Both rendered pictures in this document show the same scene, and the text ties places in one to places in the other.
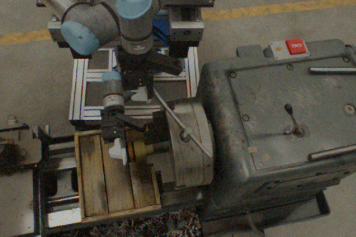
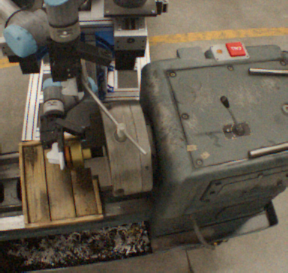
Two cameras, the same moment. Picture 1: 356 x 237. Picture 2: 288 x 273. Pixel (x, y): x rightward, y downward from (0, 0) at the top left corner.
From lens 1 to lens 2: 0.16 m
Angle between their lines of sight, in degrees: 3
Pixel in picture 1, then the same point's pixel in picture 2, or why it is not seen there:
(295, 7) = (248, 33)
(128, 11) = not seen: outside the picture
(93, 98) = not seen: hidden behind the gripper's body
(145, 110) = not seen: hidden behind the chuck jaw
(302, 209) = (253, 222)
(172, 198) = (115, 209)
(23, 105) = not seen: outside the picture
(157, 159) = (94, 164)
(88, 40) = (26, 40)
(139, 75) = (67, 64)
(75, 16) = (16, 20)
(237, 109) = (176, 108)
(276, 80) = (217, 79)
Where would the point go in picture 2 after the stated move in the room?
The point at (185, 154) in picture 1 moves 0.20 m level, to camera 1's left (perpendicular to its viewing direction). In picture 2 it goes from (121, 154) to (56, 144)
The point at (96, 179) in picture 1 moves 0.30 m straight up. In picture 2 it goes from (39, 188) to (19, 155)
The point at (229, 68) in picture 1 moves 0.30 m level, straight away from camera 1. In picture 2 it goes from (169, 68) to (192, 13)
